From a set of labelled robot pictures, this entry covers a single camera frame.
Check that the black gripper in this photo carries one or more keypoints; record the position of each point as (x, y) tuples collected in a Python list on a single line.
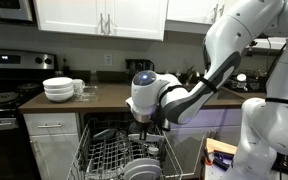
[(141, 122)]

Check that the white dinner plate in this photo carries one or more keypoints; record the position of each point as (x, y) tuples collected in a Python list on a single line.
[(154, 137), (144, 174), (140, 162)]

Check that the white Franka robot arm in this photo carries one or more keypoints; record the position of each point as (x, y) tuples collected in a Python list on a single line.
[(277, 116)]

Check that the dishwasher with open door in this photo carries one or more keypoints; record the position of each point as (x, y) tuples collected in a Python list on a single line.
[(94, 117)]

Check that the black bowl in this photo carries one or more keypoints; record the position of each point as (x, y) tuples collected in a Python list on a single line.
[(133, 128)]

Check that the clear drinking glass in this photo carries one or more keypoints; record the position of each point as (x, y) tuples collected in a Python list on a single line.
[(122, 138)]

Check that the black kitchen utensil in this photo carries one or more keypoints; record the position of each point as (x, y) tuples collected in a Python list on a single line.
[(104, 135)]

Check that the clear glass dish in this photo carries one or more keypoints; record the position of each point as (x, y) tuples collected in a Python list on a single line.
[(88, 95)]

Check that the white sink base cabinet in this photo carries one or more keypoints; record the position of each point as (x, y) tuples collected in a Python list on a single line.
[(217, 120)]

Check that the tall clear glass jar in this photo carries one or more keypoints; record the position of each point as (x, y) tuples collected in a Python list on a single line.
[(93, 79)]

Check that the wooden board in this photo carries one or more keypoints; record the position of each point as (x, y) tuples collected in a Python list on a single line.
[(219, 146)]

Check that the metal sink faucet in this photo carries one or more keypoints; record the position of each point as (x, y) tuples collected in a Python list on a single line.
[(192, 76)]

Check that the white lower drawer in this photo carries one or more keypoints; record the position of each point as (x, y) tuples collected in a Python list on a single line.
[(64, 120)]

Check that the white mug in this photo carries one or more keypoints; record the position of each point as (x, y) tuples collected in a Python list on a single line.
[(78, 86)]

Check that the black tool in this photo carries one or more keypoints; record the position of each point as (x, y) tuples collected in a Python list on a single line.
[(220, 164)]

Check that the purple tool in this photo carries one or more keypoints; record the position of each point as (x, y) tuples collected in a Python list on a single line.
[(224, 155)]

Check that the white lower cabinet door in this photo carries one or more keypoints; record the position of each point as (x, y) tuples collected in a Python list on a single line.
[(57, 156)]

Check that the stainless kitchen sink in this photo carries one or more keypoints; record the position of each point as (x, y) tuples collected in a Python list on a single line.
[(227, 95)]

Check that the white bowl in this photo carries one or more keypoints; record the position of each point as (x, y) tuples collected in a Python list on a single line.
[(59, 97), (59, 90), (58, 82)]

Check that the dark bottle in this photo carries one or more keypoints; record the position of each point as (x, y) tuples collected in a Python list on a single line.
[(65, 69)]

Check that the white round container lid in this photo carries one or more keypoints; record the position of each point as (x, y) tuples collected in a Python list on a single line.
[(241, 77)]

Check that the black drying rack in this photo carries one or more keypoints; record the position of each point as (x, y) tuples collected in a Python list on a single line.
[(247, 85)]

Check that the white upper cabinet over sink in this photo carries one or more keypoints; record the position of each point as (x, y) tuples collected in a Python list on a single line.
[(184, 10)]

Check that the black stainless stove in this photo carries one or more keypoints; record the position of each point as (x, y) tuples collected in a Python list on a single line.
[(4, 150)]

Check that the stainless microwave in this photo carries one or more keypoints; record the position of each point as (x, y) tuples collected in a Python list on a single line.
[(7, 10)]

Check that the white wall outlet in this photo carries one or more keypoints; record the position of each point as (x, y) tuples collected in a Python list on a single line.
[(108, 60)]

